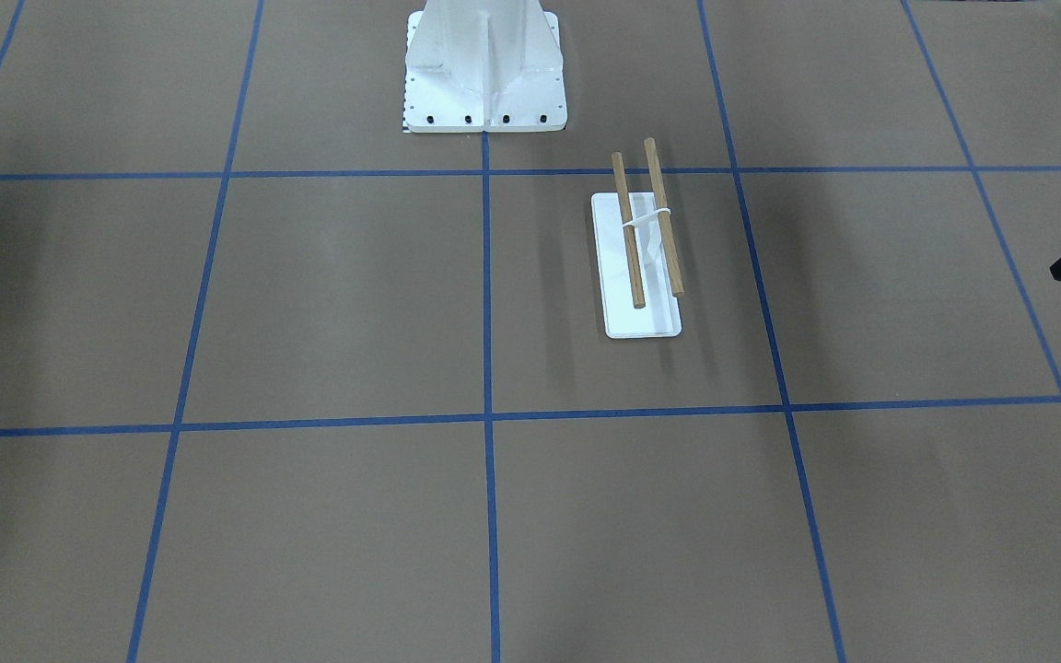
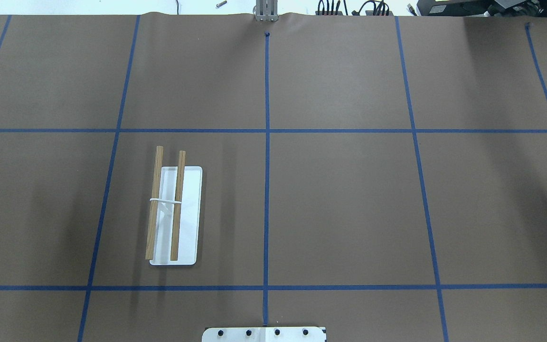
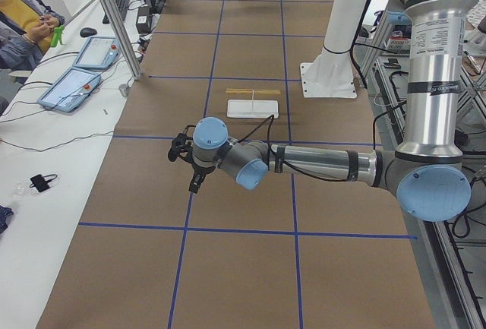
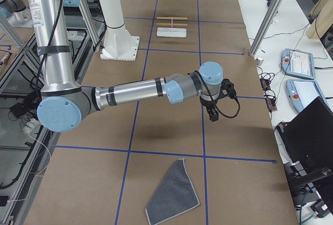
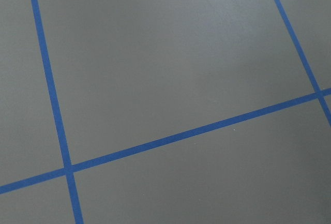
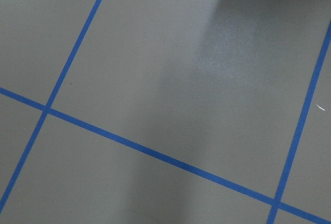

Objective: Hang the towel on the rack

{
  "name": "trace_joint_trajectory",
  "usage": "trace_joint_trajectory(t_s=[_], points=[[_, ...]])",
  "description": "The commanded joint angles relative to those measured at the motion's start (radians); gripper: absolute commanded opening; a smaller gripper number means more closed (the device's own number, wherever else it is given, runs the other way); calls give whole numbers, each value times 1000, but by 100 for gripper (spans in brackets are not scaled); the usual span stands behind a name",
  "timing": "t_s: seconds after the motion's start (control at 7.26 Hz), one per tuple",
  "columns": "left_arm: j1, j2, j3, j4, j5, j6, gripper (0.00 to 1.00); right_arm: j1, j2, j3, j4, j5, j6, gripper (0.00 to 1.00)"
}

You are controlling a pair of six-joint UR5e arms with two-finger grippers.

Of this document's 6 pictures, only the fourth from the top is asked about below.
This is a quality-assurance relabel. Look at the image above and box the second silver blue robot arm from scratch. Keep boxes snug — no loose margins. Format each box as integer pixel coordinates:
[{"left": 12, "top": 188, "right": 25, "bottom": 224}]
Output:
[{"left": 1, "top": 0, "right": 31, "bottom": 23}]

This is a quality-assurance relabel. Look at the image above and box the wooden towel rack white base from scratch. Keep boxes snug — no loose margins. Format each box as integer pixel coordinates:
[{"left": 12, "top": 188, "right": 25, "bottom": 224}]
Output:
[{"left": 156, "top": 17, "right": 188, "bottom": 38}]

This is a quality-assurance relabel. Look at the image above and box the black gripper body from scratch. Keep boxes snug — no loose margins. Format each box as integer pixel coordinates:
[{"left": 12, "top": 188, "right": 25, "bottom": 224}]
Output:
[{"left": 200, "top": 78, "right": 236, "bottom": 108}]

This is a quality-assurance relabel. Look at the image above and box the black laptop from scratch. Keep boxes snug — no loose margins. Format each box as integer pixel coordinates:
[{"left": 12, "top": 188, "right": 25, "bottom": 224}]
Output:
[{"left": 277, "top": 97, "right": 332, "bottom": 171}]

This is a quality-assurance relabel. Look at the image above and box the black orange terminal block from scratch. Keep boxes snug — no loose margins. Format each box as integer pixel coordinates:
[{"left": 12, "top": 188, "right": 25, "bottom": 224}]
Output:
[{"left": 260, "top": 78, "right": 277, "bottom": 113}]

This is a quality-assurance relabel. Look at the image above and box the teach pendant tablet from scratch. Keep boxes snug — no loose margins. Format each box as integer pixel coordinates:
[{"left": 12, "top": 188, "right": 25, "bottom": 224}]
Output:
[
  {"left": 286, "top": 79, "right": 328, "bottom": 113},
  {"left": 281, "top": 48, "right": 315, "bottom": 80}
]

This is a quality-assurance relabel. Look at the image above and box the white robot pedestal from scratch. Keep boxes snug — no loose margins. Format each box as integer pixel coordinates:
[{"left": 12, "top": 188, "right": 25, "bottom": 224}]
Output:
[{"left": 99, "top": 0, "right": 140, "bottom": 61}]

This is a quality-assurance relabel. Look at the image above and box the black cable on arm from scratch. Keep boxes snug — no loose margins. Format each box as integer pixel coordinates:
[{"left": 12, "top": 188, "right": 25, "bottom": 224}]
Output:
[{"left": 192, "top": 71, "right": 241, "bottom": 118}]

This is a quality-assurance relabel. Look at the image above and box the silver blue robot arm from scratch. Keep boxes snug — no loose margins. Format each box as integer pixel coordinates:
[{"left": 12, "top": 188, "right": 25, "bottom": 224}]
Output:
[{"left": 28, "top": 0, "right": 237, "bottom": 133}]

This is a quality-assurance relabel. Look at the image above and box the lower teach pendant tablet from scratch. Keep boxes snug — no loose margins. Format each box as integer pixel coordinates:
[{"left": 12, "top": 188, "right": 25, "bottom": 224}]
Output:
[{"left": 286, "top": 79, "right": 328, "bottom": 113}]

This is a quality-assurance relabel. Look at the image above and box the upper teach pendant tablet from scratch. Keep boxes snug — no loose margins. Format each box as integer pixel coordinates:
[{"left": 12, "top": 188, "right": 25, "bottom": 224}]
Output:
[{"left": 281, "top": 48, "right": 315, "bottom": 80}]

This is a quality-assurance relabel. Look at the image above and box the grey towel with light trim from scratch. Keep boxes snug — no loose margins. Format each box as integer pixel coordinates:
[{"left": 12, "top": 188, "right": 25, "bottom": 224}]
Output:
[{"left": 145, "top": 158, "right": 200, "bottom": 224}]

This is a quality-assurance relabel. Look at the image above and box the aluminium frame post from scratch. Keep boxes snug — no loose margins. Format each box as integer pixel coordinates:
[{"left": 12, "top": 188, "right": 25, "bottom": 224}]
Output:
[{"left": 249, "top": 0, "right": 283, "bottom": 57}]

